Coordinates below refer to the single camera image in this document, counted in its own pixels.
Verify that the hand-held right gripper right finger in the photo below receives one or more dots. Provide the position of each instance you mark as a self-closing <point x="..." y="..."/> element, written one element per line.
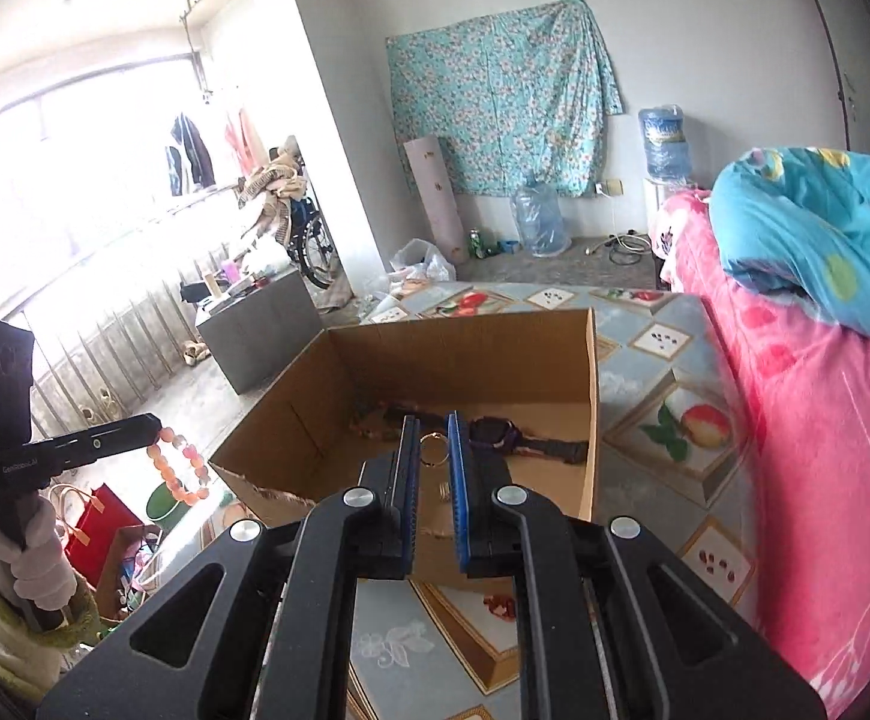
<point x="459" y="495"/>

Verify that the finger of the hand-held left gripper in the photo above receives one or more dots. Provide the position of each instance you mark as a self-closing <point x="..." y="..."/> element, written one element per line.
<point x="112" y="439"/>

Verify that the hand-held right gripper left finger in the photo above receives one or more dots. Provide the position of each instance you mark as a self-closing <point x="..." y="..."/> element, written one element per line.
<point x="407" y="487"/>

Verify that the small ribbed silver charm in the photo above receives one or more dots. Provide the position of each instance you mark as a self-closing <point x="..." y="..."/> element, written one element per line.
<point x="442" y="491"/>

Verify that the brown cardboard box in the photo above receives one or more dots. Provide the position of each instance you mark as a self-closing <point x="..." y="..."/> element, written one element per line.
<point x="480" y="360"/>

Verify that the person's left hand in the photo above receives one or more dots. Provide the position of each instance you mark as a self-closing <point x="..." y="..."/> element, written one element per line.
<point x="30" y="570"/>

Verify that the metal railing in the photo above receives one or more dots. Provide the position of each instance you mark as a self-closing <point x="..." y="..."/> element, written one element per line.
<point x="105" y="360"/>

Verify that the red paper bag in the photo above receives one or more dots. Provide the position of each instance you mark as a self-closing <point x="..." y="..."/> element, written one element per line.
<point x="101" y="532"/>

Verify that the small cluttered cardboard box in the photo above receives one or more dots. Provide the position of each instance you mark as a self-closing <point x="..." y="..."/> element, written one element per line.
<point x="124" y="555"/>

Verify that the pair of beige slippers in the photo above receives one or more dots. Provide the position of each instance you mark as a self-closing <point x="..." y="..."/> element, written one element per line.
<point x="195" y="352"/>

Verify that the grey cabinet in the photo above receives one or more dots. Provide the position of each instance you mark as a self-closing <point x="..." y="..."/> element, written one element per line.
<point x="262" y="337"/>

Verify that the fruit-print tablecloth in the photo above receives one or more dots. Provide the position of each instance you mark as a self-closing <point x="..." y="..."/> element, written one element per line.
<point x="630" y="390"/>

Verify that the clear plastic bag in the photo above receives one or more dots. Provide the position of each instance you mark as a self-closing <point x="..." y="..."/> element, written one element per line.
<point x="420" y="262"/>

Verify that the green can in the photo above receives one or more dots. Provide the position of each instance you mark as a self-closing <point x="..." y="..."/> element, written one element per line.
<point x="475" y="242"/>

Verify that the empty clear water jug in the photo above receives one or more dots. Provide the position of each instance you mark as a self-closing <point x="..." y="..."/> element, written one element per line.
<point x="540" y="221"/>

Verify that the wheelchair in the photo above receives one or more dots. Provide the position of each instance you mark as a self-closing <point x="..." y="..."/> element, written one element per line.
<point x="301" y="217"/>

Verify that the pale board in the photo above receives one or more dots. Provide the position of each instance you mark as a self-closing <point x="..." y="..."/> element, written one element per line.
<point x="435" y="195"/>

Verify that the dark hanging jacket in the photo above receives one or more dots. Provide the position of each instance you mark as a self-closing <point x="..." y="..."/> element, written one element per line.
<point x="195" y="154"/>

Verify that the beige clothes pile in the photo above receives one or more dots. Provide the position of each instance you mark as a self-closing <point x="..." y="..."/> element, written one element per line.
<point x="274" y="187"/>

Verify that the pink hanging garment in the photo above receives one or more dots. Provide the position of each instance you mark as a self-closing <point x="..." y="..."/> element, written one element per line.
<point x="244" y="139"/>

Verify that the white water dispenser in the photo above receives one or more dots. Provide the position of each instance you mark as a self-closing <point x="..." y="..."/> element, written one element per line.
<point x="656" y="199"/>

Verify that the pink printed blanket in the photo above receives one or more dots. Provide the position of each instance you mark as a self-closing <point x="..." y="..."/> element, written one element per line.
<point x="817" y="465"/>

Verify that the teal floral cloth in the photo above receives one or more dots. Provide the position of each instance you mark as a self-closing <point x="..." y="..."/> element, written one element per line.
<point x="502" y="105"/>

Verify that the ceiling clothes rack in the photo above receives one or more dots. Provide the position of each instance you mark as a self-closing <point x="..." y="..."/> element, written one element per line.
<point x="193" y="37"/>

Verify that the blue water bottle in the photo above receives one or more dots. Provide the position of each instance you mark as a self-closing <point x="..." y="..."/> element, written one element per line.
<point x="664" y="142"/>

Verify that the blue printed quilt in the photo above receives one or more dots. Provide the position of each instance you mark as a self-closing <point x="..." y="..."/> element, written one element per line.
<point x="817" y="225"/>

